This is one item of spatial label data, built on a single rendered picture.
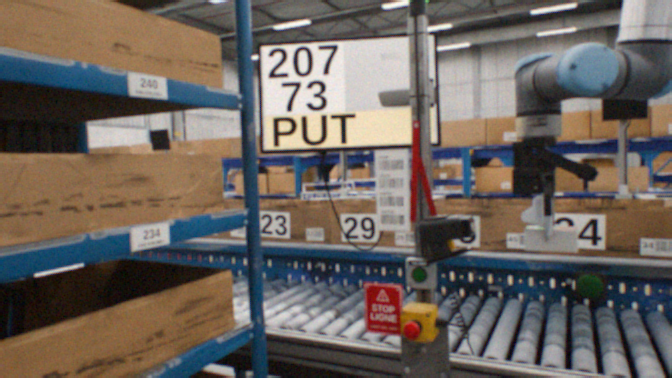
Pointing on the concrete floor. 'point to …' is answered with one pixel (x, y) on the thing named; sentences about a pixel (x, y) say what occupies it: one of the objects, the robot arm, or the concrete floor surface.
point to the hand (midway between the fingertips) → (551, 233)
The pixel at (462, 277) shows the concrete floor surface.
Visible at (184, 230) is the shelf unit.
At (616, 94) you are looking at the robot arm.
